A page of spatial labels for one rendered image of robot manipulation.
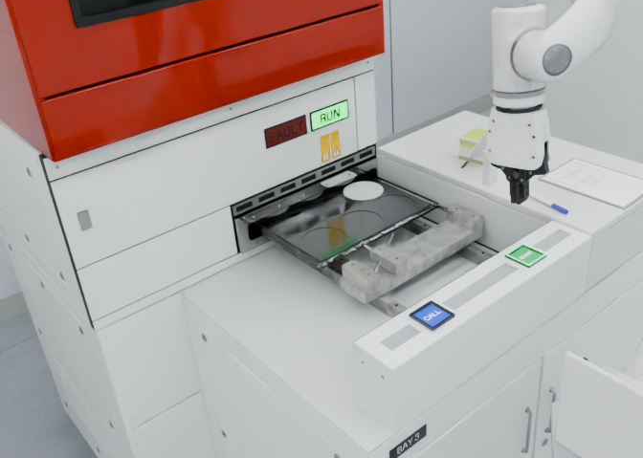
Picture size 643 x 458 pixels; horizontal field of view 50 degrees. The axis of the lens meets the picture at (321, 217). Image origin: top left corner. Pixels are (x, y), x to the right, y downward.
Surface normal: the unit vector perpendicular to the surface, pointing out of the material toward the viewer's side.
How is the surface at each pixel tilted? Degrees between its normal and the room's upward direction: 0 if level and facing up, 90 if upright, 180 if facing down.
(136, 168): 90
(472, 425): 90
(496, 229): 90
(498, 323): 90
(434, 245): 0
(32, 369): 0
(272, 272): 0
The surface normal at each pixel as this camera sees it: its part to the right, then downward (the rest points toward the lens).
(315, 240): -0.07, -0.86
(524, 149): -0.65, 0.35
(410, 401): 0.63, 0.34
